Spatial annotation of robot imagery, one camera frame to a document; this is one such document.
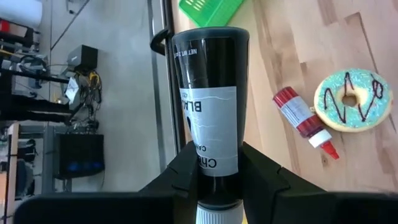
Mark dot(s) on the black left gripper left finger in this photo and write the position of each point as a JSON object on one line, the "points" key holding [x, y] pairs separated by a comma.
{"points": [[109, 208]]}

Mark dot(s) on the black computer case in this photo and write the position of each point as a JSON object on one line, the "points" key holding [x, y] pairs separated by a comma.
{"points": [[79, 155]]}

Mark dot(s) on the black food colouring bottle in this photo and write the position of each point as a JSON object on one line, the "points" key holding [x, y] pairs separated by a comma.
{"points": [[211, 62]]}

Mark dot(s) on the white paper roll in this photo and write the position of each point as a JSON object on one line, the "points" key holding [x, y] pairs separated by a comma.
{"points": [[18, 12]]}

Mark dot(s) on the green plastic basket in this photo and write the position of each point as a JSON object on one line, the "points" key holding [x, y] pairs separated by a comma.
{"points": [[211, 11]]}

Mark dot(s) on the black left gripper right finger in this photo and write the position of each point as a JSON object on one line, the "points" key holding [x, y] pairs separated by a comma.
{"points": [[295, 205]]}

